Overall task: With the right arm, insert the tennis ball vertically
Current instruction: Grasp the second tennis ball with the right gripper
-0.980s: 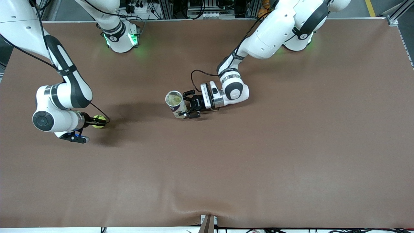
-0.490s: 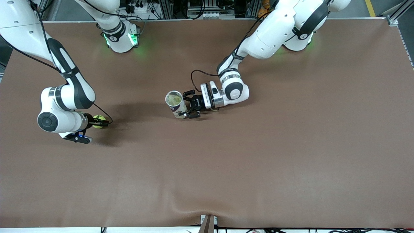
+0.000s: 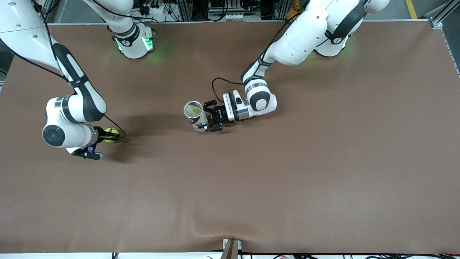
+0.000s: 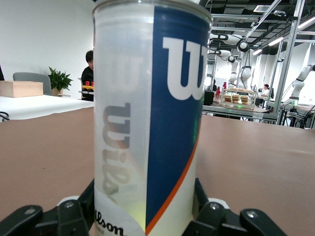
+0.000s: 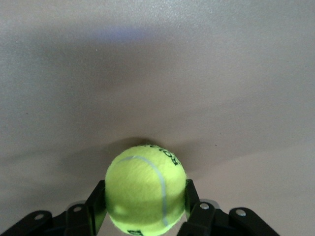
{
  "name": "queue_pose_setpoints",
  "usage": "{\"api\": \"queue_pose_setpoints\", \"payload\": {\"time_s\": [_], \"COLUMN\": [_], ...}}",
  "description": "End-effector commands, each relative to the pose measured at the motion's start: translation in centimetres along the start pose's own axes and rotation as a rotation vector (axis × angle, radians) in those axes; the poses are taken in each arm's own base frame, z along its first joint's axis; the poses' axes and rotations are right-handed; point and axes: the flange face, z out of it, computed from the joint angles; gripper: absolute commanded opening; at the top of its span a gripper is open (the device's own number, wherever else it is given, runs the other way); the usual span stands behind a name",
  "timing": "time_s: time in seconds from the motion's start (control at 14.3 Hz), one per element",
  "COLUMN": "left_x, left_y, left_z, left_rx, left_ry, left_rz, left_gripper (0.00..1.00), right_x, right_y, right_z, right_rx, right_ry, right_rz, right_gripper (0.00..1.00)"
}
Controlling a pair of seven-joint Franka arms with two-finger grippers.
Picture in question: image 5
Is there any yellow-green tennis ball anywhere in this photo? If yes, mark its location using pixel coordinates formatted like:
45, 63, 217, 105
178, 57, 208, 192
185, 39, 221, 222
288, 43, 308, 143
105, 144, 187, 234

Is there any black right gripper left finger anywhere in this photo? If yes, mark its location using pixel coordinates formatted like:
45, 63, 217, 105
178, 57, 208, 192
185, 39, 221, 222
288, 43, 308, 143
0, 180, 108, 236

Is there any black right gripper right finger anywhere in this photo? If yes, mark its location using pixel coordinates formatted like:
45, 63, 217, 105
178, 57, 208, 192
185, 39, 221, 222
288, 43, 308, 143
177, 178, 281, 236

